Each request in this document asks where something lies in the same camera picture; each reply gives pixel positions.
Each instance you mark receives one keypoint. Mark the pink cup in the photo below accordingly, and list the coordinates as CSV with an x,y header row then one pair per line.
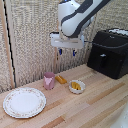
x,y
49,81

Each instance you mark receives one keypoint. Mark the white floral-rimmed plate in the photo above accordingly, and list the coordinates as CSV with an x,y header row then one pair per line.
x,y
24,102

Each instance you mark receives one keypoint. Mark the small white bowl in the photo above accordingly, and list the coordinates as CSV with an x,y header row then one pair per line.
x,y
77,87

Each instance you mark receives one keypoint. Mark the yellow block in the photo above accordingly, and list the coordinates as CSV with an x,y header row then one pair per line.
x,y
61,79

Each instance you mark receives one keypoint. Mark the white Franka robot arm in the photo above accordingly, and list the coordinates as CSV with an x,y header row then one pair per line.
x,y
75,18

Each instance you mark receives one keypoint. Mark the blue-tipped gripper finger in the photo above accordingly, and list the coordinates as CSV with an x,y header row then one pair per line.
x,y
60,51
74,52

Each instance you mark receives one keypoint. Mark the woven folding screen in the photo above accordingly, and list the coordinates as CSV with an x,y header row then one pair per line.
x,y
40,36

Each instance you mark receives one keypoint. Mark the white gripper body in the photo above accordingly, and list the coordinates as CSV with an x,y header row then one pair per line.
x,y
66,40

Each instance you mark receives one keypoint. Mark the yellow food piece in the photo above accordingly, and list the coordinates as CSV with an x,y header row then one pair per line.
x,y
76,86

